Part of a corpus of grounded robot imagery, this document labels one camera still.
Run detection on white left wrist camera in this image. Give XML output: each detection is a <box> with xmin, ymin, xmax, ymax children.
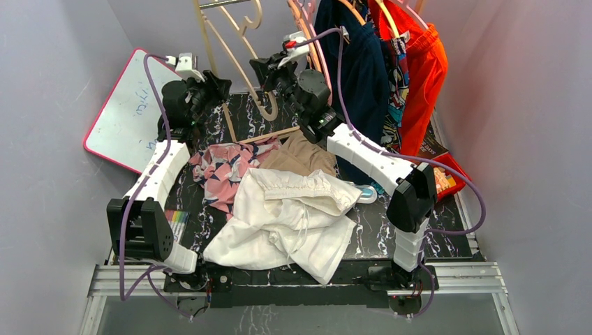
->
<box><xmin>165</xmin><ymin>52</ymin><xmax>206</xmax><ymax>82</ymax></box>

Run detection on beige shorts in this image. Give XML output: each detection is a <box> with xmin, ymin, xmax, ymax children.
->
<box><xmin>259</xmin><ymin>131</ymin><xmax>337</xmax><ymax>177</ymax></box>

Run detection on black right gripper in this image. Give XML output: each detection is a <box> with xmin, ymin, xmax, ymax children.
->
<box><xmin>251</xmin><ymin>53</ymin><xmax>306</xmax><ymax>122</ymax></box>

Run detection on pink shark print shorts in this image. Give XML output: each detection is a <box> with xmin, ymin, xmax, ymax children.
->
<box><xmin>188</xmin><ymin>137</ymin><xmax>281</xmax><ymax>219</ymax></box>

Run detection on orange hanging shorts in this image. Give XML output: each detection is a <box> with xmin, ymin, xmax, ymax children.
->
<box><xmin>383</xmin><ymin>1</ymin><xmax>448</xmax><ymax>156</ymax></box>

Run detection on white shorts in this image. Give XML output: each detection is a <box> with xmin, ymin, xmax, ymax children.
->
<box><xmin>203</xmin><ymin>168</ymin><xmax>362</xmax><ymax>285</ymax></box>

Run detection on pink and orange hanger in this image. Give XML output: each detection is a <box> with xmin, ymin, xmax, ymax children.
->
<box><xmin>287</xmin><ymin>0</ymin><xmax>333</xmax><ymax>105</ymax></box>

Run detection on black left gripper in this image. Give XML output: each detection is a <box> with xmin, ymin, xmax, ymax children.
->
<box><xmin>184</xmin><ymin>72</ymin><xmax>232</xmax><ymax>125</ymax></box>

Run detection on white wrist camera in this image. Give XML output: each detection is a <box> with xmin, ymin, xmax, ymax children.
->
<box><xmin>278</xmin><ymin>31</ymin><xmax>309</xmax><ymax>68</ymax></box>
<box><xmin>165</xmin><ymin>52</ymin><xmax>206</xmax><ymax>82</ymax></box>

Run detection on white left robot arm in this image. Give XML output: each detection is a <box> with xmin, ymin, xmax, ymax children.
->
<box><xmin>106</xmin><ymin>70</ymin><xmax>232</xmax><ymax>290</ymax></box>

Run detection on navy blue hanging shorts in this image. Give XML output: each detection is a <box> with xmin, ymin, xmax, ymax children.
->
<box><xmin>314</xmin><ymin>1</ymin><xmax>390</xmax><ymax>144</ymax></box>

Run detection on wooden clothes rack frame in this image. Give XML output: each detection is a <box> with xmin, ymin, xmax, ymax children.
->
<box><xmin>198</xmin><ymin>0</ymin><xmax>302</xmax><ymax>144</ymax></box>

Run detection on pink framed whiteboard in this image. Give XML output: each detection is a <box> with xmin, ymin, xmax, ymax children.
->
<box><xmin>83</xmin><ymin>48</ymin><xmax>161</xmax><ymax>173</ymax></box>

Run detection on red plastic bin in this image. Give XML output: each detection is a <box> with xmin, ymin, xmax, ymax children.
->
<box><xmin>434</xmin><ymin>153</ymin><xmax>471</xmax><ymax>202</ymax></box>

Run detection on light wooden hanger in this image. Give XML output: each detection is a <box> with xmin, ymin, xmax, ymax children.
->
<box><xmin>193</xmin><ymin>0</ymin><xmax>280</xmax><ymax>122</ymax></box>

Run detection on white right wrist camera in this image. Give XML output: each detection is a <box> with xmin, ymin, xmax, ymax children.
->
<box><xmin>278</xmin><ymin>31</ymin><xmax>309</xmax><ymax>68</ymax></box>

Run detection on coloured marker pack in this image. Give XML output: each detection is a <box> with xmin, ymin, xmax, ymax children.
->
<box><xmin>165</xmin><ymin>209</ymin><xmax>190</xmax><ymax>243</ymax></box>

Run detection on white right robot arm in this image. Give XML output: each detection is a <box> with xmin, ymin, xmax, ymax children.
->
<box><xmin>249</xmin><ymin>53</ymin><xmax>437</xmax><ymax>290</ymax></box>

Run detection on dark book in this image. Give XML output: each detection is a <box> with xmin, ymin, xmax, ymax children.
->
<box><xmin>417</xmin><ymin>123</ymin><xmax>449</xmax><ymax>160</ymax></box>

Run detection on colourful print hanging shorts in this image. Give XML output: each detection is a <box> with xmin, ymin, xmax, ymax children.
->
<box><xmin>380</xmin><ymin>33</ymin><xmax>410</xmax><ymax>153</ymax></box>

